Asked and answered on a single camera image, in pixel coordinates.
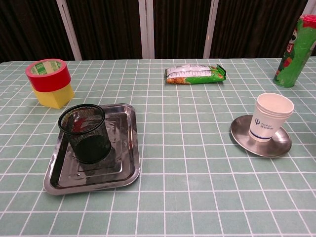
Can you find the red tape roll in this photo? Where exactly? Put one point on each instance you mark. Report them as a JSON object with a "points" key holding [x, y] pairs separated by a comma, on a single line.
{"points": [[49, 79]]}

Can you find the round steel plate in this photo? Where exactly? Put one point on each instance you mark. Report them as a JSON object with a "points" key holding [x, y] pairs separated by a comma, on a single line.
{"points": [[279, 145]]}

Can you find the white paper cup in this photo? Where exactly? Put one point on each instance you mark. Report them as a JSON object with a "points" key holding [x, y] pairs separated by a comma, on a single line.
{"points": [[266, 123]]}

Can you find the green chips can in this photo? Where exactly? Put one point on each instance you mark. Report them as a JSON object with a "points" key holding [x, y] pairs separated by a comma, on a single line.
{"points": [[293, 64]]}

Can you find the green checkered tablecloth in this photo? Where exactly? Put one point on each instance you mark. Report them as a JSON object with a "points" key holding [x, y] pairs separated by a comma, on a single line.
{"points": [[172, 172]]}

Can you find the white frame post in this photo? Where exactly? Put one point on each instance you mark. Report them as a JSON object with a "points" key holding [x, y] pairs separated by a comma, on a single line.
{"points": [[146, 29], [304, 7], [71, 37], [209, 37]]}

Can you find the black pleated curtain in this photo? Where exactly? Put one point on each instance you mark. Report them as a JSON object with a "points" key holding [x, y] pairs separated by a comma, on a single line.
{"points": [[111, 29]]}

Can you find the black cup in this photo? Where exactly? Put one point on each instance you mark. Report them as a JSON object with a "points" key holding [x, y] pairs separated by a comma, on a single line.
{"points": [[89, 148]]}

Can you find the green biscuit packet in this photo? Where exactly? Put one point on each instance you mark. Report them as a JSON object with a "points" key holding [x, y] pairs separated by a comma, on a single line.
{"points": [[197, 74]]}

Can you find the yellow box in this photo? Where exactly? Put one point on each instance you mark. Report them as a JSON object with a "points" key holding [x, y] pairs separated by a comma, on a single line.
{"points": [[56, 97]]}

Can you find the rectangular steel tray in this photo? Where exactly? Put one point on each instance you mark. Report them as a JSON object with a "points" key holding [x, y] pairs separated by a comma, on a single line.
{"points": [[123, 153]]}

